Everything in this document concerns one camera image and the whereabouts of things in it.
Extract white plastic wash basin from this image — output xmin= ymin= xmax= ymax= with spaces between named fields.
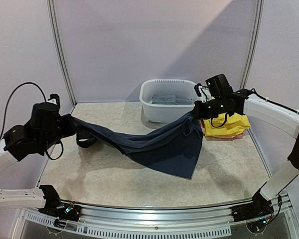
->
xmin=139 ymin=79 xmax=197 ymax=123

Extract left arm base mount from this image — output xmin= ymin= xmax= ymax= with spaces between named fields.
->
xmin=38 ymin=200 xmax=82 ymax=229

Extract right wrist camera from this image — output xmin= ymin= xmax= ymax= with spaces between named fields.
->
xmin=205 ymin=74 xmax=234 ymax=99

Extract front aluminium rail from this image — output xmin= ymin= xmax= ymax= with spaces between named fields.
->
xmin=13 ymin=193 xmax=297 ymax=237

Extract right aluminium corner post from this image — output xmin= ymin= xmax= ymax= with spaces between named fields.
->
xmin=240 ymin=0 xmax=264 ymax=88

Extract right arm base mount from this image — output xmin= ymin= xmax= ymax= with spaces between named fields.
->
xmin=231 ymin=197 xmax=282 ymax=235

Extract yellow shorts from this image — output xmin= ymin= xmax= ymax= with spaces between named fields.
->
xmin=201 ymin=113 xmax=251 ymax=138

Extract aluminium corner post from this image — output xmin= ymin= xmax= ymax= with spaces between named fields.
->
xmin=240 ymin=0 xmax=264 ymax=88
xmin=47 ymin=0 xmax=77 ymax=106

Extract navy blue tank top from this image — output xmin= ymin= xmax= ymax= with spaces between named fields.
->
xmin=73 ymin=113 xmax=203 ymax=179

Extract left aluminium corner post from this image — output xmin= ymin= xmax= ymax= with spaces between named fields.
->
xmin=47 ymin=0 xmax=77 ymax=106

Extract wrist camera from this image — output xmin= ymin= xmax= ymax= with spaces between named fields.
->
xmin=205 ymin=74 xmax=234 ymax=99
xmin=47 ymin=94 xmax=60 ymax=107

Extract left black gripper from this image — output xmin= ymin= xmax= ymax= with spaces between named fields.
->
xmin=40 ymin=113 xmax=76 ymax=151

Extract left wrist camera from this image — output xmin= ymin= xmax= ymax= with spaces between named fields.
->
xmin=47 ymin=94 xmax=60 ymax=107

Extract pink folded cloth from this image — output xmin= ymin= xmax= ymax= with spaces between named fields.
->
xmin=201 ymin=121 xmax=244 ymax=141

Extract folded grey denim cloth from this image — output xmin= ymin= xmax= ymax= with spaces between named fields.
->
xmin=151 ymin=94 xmax=194 ymax=105

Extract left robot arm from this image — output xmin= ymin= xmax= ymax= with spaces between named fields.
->
xmin=0 ymin=100 xmax=75 ymax=216

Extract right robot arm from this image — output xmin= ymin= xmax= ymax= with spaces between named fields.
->
xmin=192 ymin=84 xmax=299 ymax=217

